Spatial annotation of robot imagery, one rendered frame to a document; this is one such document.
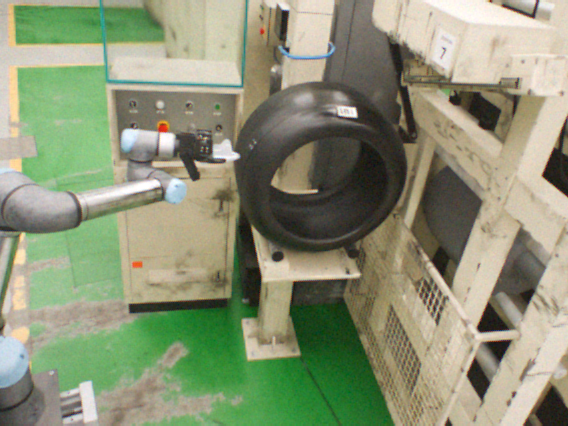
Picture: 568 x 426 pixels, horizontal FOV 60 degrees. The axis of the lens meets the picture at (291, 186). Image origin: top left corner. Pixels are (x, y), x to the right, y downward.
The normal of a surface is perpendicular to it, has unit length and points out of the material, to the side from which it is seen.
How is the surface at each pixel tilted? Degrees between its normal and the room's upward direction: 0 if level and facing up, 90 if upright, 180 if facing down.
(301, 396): 0
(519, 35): 90
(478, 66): 90
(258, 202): 92
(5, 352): 8
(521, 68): 90
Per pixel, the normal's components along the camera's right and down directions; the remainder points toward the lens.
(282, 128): -0.28, -0.13
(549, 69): 0.21, 0.23
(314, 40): 0.19, 0.52
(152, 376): 0.11, -0.85
